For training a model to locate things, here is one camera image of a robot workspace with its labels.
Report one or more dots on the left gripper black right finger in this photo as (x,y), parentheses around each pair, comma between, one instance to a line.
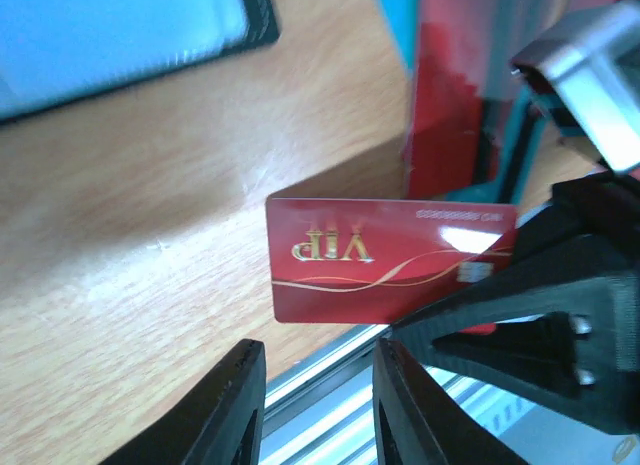
(417,422)

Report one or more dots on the red card black stripe upright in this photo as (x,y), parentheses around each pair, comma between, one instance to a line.
(463,94)

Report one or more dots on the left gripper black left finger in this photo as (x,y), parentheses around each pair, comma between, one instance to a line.
(219,421)

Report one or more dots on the teal card stripe bottom centre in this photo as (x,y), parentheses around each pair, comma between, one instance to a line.
(516,129)

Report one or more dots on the black leather card holder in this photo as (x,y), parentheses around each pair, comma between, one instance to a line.
(58,51)

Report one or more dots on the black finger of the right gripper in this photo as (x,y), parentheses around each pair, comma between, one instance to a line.
(588,232)
(572,348)

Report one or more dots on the aluminium rail frame front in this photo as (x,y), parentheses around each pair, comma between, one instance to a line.
(321,412)

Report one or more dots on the red VIP card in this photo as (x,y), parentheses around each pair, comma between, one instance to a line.
(374,261)

